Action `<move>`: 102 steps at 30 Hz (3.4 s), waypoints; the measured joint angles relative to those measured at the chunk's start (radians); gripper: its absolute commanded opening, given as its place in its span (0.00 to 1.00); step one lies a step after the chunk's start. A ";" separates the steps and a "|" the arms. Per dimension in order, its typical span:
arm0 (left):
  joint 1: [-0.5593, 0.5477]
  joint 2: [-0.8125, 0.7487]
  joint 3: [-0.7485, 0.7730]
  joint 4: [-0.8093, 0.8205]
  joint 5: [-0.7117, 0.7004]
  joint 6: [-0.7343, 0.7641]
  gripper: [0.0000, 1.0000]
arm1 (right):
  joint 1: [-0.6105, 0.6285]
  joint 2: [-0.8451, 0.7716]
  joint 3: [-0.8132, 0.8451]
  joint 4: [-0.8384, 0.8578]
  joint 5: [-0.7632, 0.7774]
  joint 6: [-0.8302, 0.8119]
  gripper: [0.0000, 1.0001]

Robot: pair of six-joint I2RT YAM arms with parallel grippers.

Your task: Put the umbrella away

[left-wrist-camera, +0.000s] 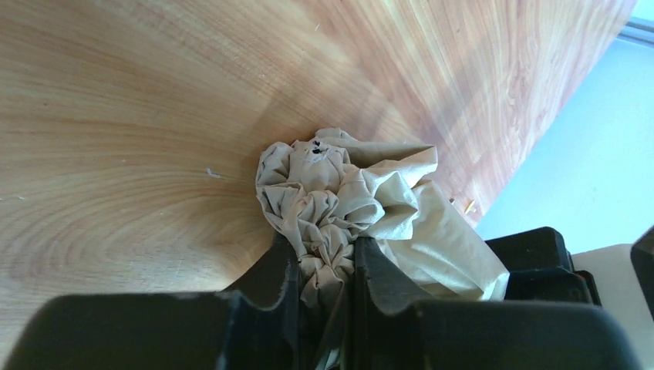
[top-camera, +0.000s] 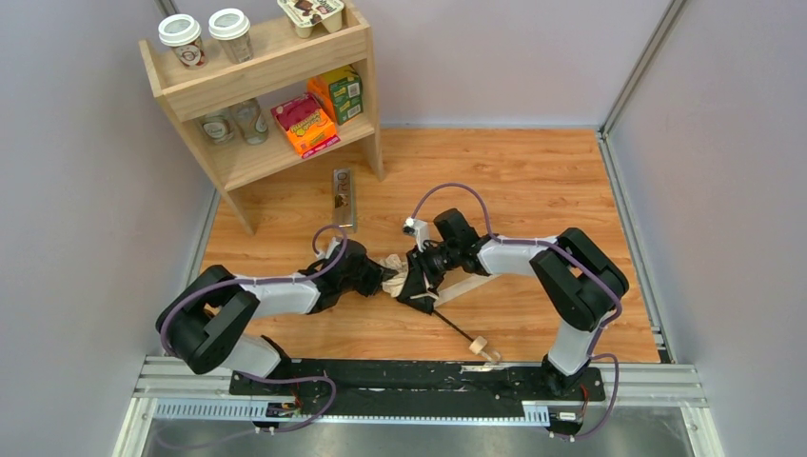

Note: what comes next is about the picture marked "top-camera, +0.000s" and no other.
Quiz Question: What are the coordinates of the beige umbrella with black shaft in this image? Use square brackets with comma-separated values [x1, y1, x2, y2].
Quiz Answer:
[379, 254, 502, 365]

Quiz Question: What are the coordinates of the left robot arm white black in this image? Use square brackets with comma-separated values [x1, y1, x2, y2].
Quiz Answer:
[155, 238, 398, 377]

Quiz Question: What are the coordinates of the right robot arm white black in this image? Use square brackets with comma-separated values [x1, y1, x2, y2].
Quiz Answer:
[384, 209, 629, 392]

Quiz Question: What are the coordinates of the orange pink snack box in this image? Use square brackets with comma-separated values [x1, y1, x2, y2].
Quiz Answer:
[270, 92, 341, 159]

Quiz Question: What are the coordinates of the green orange carton box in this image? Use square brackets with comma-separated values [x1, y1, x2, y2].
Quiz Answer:
[306, 65, 364, 126]

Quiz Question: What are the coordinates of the wooden two-tier shelf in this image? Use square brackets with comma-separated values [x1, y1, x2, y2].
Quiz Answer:
[139, 1, 385, 235]

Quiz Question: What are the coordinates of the clear glass jar right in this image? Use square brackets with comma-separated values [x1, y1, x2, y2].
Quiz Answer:
[229, 98, 268, 145]

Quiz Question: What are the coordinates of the clear glass jar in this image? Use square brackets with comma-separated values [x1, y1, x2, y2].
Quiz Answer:
[197, 109, 236, 145]
[229, 98, 268, 145]

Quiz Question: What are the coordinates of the clear glass jar left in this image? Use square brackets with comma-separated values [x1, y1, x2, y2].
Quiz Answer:
[197, 109, 236, 145]

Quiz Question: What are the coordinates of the pudding cup multipack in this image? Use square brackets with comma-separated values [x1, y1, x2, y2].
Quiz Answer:
[277, 0, 345, 38]

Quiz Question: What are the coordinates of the paper cup grey sleeve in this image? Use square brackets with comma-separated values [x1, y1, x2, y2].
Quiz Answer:
[208, 8, 254, 64]

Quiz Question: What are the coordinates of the paper cup red logo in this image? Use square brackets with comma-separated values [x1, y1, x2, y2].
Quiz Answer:
[158, 13, 207, 70]

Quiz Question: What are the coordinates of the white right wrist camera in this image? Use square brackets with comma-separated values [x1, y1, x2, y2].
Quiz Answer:
[403, 217, 430, 252]

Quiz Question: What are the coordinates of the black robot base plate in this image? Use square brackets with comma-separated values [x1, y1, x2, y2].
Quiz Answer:
[228, 358, 587, 419]

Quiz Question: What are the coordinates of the aluminium slotted cable rail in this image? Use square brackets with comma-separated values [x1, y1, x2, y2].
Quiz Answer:
[153, 398, 550, 427]

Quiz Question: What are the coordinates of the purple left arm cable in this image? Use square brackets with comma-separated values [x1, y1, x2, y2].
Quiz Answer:
[158, 225, 349, 361]

